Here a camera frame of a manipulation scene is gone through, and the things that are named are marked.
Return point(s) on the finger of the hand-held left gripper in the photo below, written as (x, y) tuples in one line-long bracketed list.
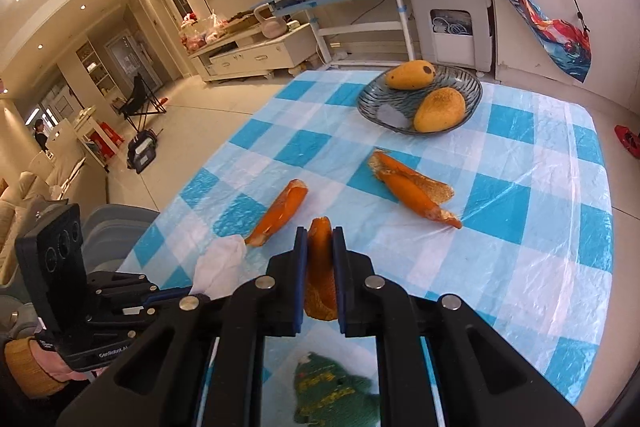
[(125, 284), (130, 314)]

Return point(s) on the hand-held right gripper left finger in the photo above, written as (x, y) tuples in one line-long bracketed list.
[(300, 277)]

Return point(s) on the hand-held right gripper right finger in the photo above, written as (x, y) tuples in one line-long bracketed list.
[(342, 287)]

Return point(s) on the orange fruit peel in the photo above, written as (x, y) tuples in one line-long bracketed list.
[(282, 212), (320, 257), (410, 192)]

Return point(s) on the person's left forearm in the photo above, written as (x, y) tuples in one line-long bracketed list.
[(22, 364)]

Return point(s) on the person's left hand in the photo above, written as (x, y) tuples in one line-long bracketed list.
[(65, 369)]

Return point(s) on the beige sofa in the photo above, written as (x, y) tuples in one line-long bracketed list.
[(30, 192)]

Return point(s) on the green knitted tree toy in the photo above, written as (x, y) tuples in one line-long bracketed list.
[(330, 392)]

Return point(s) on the black floor bag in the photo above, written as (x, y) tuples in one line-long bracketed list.
[(142, 152)]

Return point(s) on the red stool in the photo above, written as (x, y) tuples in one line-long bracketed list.
[(110, 137)]

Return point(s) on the black folding chair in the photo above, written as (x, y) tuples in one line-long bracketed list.
[(135, 99)]

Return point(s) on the grey glass fruit plate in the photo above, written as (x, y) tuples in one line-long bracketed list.
[(380, 102)]

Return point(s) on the white display shelf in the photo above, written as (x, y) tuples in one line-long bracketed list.
[(100, 72)]

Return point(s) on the blue white checkered tablecloth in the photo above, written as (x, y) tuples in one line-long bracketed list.
[(525, 207)]

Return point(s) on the yellow mango with dark spot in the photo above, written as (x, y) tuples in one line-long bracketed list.
[(410, 75)]

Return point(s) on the white tv cabinet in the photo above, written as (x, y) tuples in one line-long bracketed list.
[(250, 54)]

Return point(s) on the pale pink kettlebell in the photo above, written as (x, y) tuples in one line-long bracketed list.
[(270, 24)]

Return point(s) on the pink plastic bags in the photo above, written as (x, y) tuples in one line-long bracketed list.
[(200, 34)]

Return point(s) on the red shoe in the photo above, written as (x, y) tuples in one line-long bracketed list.
[(627, 137)]

